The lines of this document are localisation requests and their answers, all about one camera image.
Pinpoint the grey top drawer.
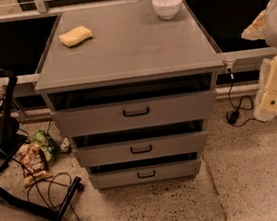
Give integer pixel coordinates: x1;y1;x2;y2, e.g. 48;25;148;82
51;90;216;137

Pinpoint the white bowl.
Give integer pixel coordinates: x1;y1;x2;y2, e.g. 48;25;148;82
151;0;183;20

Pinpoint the black floor cable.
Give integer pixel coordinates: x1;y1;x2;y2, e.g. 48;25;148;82
10;150;85;221

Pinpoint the grey bottom drawer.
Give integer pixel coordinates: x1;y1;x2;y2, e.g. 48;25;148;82
89;159;201;189

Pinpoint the green snack bag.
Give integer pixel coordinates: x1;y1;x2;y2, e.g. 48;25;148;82
32;130;58;163

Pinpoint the yellow sponge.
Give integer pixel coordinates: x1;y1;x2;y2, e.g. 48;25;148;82
59;26;93;47

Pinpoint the grey drawer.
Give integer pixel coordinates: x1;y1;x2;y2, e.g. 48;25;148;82
74;131;208;167
51;90;216;137
89;159;201;189

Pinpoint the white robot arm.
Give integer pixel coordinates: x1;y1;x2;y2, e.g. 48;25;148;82
241;0;277;121

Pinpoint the grey drawer cabinet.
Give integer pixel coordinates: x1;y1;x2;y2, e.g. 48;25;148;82
36;0;223;190

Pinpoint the brown chip bag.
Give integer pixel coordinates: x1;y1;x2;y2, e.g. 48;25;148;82
18;142;52;188

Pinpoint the black power adapter cable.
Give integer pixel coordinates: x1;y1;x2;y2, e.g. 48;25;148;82
219;65;265;130

